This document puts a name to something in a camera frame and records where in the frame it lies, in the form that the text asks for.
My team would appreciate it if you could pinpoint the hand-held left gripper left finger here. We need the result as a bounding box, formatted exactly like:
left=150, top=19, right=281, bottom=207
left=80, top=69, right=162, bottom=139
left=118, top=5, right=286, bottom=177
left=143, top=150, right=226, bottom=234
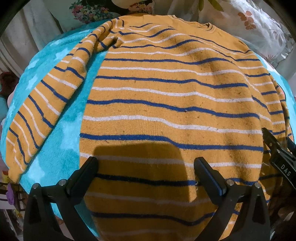
left=23, top=156, right=99, bottom=241

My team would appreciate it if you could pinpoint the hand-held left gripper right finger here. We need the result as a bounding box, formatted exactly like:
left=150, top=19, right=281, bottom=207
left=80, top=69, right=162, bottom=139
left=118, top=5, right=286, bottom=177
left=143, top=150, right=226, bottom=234
left=194, top=157, right=271, bottom=241

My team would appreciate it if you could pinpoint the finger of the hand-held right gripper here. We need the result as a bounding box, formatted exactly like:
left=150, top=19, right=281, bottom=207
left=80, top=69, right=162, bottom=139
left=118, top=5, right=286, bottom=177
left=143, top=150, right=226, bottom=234
left=262, top=127, right=284, bottom=158

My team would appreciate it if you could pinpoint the orange striped sweater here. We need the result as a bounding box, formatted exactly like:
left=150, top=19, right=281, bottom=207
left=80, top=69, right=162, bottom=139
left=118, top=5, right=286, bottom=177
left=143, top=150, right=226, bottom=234
left=6, top=15, right=290, bottom=241

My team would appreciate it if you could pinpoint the teal printed blanket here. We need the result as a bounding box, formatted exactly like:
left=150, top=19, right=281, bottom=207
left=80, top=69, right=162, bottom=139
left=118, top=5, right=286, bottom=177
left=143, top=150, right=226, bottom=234
left=0, top=17, right=296, bottom=241

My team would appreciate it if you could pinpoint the purple cloth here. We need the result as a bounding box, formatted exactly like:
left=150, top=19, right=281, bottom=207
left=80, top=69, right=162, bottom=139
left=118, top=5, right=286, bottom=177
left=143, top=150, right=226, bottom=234
left=6, top=183, right=17, bottom=205

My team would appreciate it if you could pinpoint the white floral pillow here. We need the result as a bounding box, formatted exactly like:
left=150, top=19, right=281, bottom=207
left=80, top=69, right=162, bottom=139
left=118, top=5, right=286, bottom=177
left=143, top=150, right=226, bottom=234
left=196, top=0, right=295, bottom=77

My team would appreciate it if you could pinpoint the dark red cloth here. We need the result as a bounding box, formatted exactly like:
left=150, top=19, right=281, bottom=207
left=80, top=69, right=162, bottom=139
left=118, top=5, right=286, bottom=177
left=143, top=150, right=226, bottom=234
left=0, top=72, right=19, bottom=99

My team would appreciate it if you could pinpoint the beige curtain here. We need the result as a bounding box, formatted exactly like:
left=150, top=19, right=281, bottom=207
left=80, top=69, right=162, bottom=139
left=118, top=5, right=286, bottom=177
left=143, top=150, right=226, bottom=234
left=0, top=0, right=78, bottom=77

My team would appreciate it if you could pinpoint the colourful floral cloth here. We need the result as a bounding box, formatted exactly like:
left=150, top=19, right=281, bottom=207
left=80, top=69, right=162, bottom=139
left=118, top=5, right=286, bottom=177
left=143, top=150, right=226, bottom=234
left=69, top=0, right=155, bottom=24

